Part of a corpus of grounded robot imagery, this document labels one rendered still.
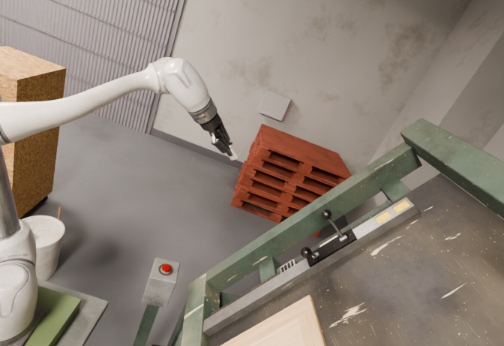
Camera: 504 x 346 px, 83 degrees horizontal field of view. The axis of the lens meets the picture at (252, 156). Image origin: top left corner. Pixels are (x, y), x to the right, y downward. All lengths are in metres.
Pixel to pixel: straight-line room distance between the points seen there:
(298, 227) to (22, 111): 1.04
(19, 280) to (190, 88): 0.81
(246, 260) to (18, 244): 0.88
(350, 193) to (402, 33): 3.41
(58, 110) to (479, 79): 3.77
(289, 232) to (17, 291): 0.98
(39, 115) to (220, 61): 3.51
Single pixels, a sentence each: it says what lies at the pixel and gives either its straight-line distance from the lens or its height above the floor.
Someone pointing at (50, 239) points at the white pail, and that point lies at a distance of 2.35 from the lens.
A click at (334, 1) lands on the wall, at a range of 4.23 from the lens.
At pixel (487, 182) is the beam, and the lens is 1.02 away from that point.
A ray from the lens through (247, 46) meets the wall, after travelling 4.16.
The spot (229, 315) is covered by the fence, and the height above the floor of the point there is 1.02.
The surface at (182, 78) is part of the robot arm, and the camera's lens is 0.88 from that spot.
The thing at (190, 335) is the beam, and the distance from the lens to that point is 1.41.
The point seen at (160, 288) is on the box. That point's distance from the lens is 1.47.
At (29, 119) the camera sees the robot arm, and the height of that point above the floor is 1.64.
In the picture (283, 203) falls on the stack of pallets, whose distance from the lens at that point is 3.63.
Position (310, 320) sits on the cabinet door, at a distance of 1.08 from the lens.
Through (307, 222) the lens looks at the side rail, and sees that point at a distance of 1.31.
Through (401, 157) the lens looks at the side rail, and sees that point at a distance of 1.29.
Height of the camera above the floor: 2.03
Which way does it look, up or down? 23 degrees down
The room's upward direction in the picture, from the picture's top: 23 degrees clockwise
